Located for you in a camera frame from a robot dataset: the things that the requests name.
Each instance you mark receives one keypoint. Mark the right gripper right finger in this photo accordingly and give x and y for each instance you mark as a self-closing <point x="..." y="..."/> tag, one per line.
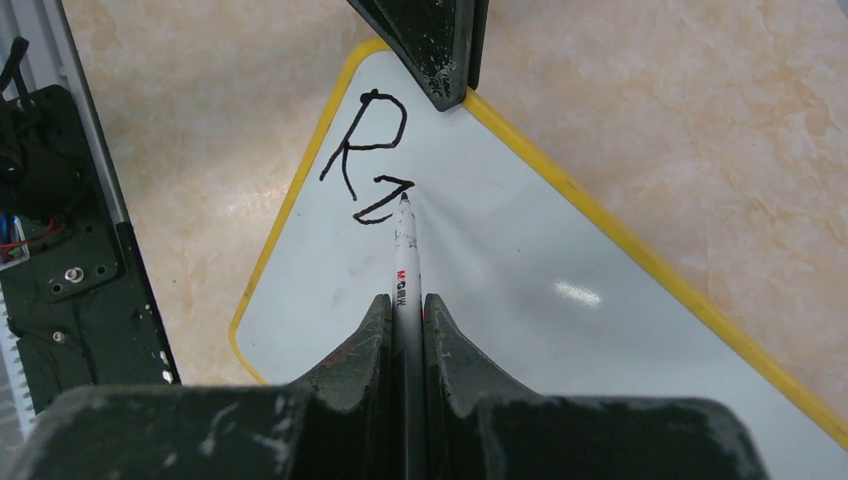
<point x="462" y="386"/>

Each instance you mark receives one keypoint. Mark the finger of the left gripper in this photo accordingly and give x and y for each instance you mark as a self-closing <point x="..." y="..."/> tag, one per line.
<point x="433" y="39"/>
<point x="478" y="31"/>

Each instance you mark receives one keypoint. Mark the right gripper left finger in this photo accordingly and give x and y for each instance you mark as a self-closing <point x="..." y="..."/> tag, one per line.
<point x="344" y="430"/>

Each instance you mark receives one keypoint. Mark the white marker pen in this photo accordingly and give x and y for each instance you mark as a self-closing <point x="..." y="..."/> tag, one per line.
<point x="408" y="311"/>

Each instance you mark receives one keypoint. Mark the yellow-framed whiteboard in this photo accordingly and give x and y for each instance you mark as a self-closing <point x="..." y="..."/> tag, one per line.
<point x="535" y="271"/>

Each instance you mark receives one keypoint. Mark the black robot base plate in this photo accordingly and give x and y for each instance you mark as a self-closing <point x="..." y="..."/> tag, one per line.
<point x="80" y="302"/>

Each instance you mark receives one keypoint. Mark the white cable duct rail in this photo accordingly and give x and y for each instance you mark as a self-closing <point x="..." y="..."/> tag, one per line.
<point x="18" y="416"/>

